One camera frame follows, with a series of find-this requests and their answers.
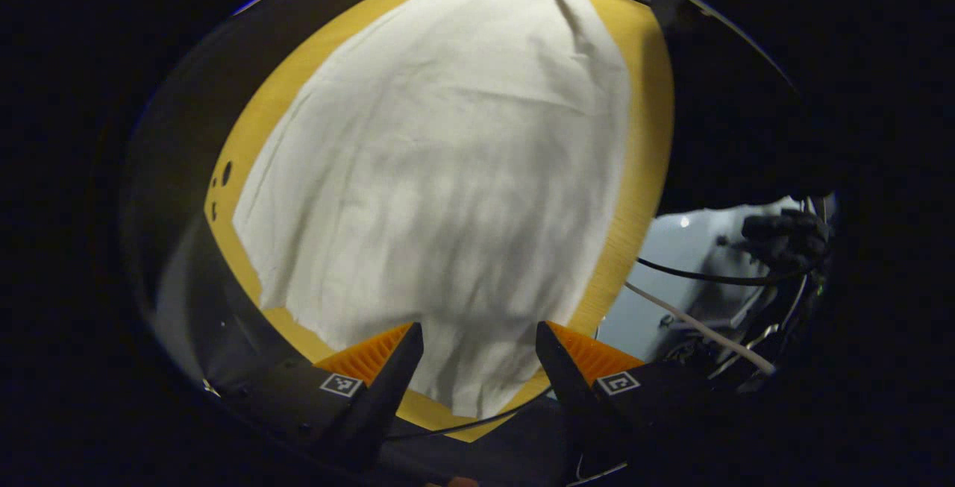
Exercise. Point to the dark bulky object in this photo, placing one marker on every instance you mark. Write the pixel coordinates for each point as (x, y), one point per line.
(783, 237)

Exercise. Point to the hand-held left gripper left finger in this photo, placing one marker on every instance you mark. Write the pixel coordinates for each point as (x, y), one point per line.
(392, 390)

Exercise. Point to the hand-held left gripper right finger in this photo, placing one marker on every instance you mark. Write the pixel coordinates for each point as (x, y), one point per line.
(567, 390)

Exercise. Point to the white jeans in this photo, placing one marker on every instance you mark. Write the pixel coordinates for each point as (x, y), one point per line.
(448, 174)

